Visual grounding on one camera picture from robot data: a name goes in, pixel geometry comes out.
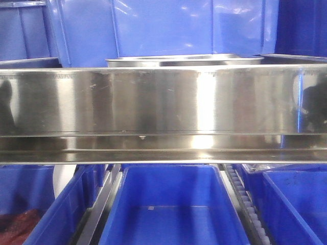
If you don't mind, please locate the silver metal tray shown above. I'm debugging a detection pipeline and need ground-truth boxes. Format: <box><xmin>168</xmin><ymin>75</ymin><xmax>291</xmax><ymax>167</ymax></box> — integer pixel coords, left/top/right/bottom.
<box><xmin>106</xmin><ymin>53</ymin><xmax>264</xmax><ymax>68</ymax></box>

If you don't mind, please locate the blue bin lower centre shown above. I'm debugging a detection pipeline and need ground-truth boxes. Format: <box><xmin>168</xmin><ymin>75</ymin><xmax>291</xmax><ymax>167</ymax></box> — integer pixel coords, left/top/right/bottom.
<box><xmin>99</xmin><ymin>165</ymin><xmax>249</xmax><ymax>244</ymax></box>

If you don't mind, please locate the blue bin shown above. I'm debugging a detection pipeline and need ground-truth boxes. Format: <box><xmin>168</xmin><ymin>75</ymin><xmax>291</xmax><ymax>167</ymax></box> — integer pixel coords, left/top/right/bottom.
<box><xmin>234</xmin><ymin>164</ymin><xmax>326</xmax><ymax>244</ymax></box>
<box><xmin>99</xmin><ymin>165</ymin><xmax>249</xmax><ymax>244</ymax></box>
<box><xmin>1</xmin><ymin>164</ymin><xmax>106</xmax><ymax>244</ymax></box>

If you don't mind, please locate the large blue crate upper centre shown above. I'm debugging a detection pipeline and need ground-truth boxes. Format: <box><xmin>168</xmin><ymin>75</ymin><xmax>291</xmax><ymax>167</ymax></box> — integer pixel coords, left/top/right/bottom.
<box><xmin>46</xmin><ymin>1</ymin><xmax>279</xmax><ymax>67</ymax></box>

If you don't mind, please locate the white roller conveyor track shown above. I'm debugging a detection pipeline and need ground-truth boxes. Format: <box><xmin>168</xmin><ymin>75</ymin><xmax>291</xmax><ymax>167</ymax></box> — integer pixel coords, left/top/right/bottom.
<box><xmin>223</xmin><ymin>164</ymin><xmax>271</xmax><ymax>245</ymax></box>

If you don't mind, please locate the blue bin lower right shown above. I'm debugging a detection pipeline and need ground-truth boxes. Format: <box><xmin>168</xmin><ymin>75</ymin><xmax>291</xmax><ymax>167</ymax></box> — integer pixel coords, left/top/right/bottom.
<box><xmin>234</xmin><ymin>164</ymin><xmax>326</xmax><ymax>244</ymax></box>

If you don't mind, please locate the blue bin lower left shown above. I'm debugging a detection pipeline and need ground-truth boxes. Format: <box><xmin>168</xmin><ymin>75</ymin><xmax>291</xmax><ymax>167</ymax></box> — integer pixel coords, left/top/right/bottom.
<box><xmin>1</xmin><ymin>164</ymin><xmax>106</xmax><ymax>244</ymax></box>

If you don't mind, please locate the blue crate upper right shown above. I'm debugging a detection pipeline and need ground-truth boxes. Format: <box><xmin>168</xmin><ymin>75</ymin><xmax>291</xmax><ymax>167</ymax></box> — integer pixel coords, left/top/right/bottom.
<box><xmin>263</xmin><ymin>1</ymin><xmax>326</xmax><ymax>58</ymax></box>

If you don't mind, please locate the blue crate upper left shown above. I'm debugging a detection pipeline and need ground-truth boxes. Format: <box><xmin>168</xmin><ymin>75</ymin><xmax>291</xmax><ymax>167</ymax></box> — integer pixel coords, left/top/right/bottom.
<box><xmin>1</xmin><ymin>1</ymin><xmax>60</xmax><ymax>67</ymax></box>

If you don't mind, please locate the dark red cloth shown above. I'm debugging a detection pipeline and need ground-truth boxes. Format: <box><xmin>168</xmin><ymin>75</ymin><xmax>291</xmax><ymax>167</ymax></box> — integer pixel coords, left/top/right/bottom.
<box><xmin>1</xmin><ymin>209</ymin><xmax>41</xmax><ymax>244</ymax></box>

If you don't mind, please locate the grey metal divider rail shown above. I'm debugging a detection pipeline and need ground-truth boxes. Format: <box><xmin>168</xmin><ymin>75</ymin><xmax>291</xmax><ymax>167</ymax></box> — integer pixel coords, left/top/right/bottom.
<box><xmin>71</xmin><ymin>164</ymin><xmax>122</xmax><ymax>244</ymax></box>

